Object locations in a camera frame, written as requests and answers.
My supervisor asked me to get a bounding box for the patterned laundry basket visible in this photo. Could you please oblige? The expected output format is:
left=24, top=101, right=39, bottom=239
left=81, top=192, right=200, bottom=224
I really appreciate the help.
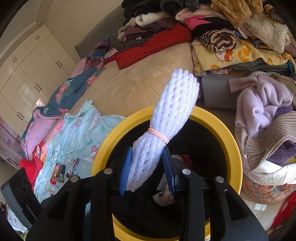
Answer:
left=241, top=174, right=295, bottom=205

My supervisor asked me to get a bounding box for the red floral quilt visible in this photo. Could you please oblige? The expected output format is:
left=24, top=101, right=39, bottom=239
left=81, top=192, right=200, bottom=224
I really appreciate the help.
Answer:
left=20, top=140, right=46, bottom=188

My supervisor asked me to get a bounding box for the Hello Kitty sliding door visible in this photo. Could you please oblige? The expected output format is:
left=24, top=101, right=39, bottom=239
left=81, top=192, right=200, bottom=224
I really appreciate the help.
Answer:
left=0, top=118, right=22, bottom=169

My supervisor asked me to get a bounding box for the striped colourful pillow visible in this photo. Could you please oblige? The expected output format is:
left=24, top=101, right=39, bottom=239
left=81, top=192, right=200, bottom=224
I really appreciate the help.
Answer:
left=85, top=36, right=109, bottom=70

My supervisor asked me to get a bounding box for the white foam net bundle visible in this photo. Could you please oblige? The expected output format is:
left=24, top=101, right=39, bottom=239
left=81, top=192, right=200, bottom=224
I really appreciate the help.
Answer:
left=126, top=69, right=200, bottom=192

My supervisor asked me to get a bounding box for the light blue Hello Kitty blanket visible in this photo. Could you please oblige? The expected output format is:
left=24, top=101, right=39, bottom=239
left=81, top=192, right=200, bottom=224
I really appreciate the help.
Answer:
left=34, top=100, right=125, bottom=202

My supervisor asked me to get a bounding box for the white built-in wardrobe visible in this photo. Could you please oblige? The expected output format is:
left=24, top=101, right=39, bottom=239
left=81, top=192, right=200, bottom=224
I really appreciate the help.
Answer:
left=1, top=26, right=77, bottom=135

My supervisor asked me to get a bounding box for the blue and pink floral quilt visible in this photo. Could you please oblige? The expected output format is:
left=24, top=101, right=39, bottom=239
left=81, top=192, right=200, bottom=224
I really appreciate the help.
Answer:
left=21, top=66, right=105, bottom=159

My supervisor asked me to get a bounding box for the green peas snack packet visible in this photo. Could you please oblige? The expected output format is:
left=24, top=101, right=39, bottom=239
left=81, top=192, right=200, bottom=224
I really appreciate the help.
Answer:
left=57, top=165, right=66, bottom=183

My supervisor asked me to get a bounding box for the red plastic bag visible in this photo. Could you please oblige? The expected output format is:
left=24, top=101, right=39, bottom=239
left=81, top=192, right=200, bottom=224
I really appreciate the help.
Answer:
left=181, top=155, right=193, bottom=170

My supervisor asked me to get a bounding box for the red folded garment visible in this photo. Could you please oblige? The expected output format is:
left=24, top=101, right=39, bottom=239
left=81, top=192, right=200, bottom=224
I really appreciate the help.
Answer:
left=116, top=24, right=192, bottom=69

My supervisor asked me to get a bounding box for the brown chocolate bar wrapper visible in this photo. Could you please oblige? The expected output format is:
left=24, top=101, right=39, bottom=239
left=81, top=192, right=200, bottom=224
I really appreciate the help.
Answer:
left=66, top=158, right=79, bottom=179

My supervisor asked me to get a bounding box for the grey quilted headboard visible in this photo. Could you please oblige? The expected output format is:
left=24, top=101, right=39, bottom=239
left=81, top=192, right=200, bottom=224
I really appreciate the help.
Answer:
left=75, top=6, right=125, bottom=59

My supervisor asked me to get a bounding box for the yellow rimmed black trash bin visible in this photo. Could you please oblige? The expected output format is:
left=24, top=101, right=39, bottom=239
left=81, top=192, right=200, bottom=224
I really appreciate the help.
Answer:
left=91, top=104, right=243, bottom=241

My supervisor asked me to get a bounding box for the lilac knit sweater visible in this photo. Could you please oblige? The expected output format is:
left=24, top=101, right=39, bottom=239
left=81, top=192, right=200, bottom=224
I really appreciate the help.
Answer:
left=228, top=71, right=293, bottom=138

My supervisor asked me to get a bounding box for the pile of mixed clothes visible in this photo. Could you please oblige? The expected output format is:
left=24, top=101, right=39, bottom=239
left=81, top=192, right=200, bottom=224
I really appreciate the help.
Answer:
left=115, top=1, right=295, bottom=78

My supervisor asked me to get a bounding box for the white red-printed plastic bag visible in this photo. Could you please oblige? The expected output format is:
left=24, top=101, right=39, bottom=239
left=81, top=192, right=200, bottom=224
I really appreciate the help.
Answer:
left=152, top=173, right=175, bottom=206

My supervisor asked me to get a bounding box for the red rainbow candy tube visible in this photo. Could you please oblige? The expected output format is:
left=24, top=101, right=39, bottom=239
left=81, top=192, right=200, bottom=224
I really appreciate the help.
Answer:
left=50, top=163, right=60, bottom=185

